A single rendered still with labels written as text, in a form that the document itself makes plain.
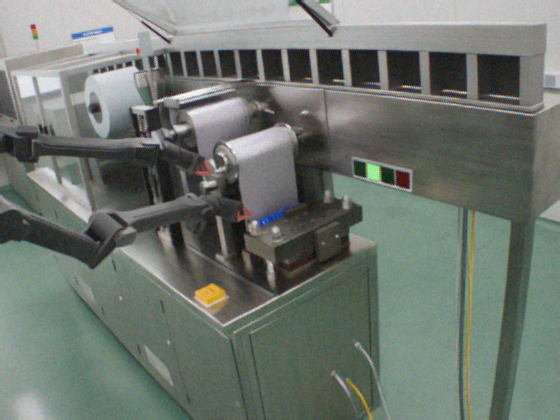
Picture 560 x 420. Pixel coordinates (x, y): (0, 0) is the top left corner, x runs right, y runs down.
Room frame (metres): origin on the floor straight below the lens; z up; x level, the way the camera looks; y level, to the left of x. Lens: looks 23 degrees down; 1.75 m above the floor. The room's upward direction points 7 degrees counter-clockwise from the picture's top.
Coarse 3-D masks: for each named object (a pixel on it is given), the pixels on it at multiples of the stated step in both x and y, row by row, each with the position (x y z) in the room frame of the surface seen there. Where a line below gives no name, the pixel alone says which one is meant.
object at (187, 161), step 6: (180, 150) 1.58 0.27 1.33; (186, 150) 1.65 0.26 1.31; (180, 156) 1.57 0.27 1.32; (186, 156) 1.58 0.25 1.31; (192, 156) 1.60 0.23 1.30; (198, 156) 1.58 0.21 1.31; (174, 162) 1.56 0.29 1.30; (180, 162) 1.57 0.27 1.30; (186, 162) 1.58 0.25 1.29; (192, 162) 1.59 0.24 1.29; (180, 168) 1.62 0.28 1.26; (186, 168) 1.59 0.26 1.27; (192, 168) 1.57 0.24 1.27
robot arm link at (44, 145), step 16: (16, 128) 1.44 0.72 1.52; (32, 128) 1.46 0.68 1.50; (48, 144) 1.45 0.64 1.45; (64, 144) 1.46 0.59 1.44; (80, 144) 1.48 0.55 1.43; (96, 144) 1.49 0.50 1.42; (112, 144) 1.51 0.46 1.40; (128, 144) 1.51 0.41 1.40; (32, 160) 1.46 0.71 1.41; (128, 160) 1.51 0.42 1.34; (144, 160) 1.52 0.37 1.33
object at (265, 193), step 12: (276, 168) 1.71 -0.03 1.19; (288, 168) 1.74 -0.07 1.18; (240, 180) 1.62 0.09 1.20; (252, 180) 1.64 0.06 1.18; (264, 180) 1.67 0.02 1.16; (276, 180) 1.70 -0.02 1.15; (288, 180) 1.73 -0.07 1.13; (240, 192) 1.62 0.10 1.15; (252, 192) 1.64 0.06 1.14; (264, 192) 1.67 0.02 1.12; (276, 192) 1.70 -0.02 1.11; (288, 192) 1.73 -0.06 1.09; (252, 204) 1.63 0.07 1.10; (264, 204) 1.66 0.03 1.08; (276, 204) 1.69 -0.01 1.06; (288, 204) 1.72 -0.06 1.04; (252, 216) 1.63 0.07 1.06; (264, 216) 1.66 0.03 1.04
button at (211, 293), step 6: (204, 288) 1.42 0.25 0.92; (210, 288) 1.41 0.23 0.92; (216, 288) 1.41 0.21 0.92; (198, 294) 1.39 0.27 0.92; (204, 294) 1.38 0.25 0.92; (210, 294) 1.38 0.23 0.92; (216, 294) 1.37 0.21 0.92; (222, 294) 1.38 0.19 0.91; (204, 300) 1.36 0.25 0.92; (210, 300) 1.36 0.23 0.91; (216, 300) 1.37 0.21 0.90
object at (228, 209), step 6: (222, 198) 1.63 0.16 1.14; (222, 204) 1.54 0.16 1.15; (228, 204) 1.56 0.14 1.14; (234, 204) 1.56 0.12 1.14; (240, 204) 1.55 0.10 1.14; (222, 210) 1.54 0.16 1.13; (228, 210) 1.55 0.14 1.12; (234, 210) 1.55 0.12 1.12; (222, 216) 1.55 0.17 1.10; (228, 216) 1.56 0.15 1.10; (234, 216) 1.54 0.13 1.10
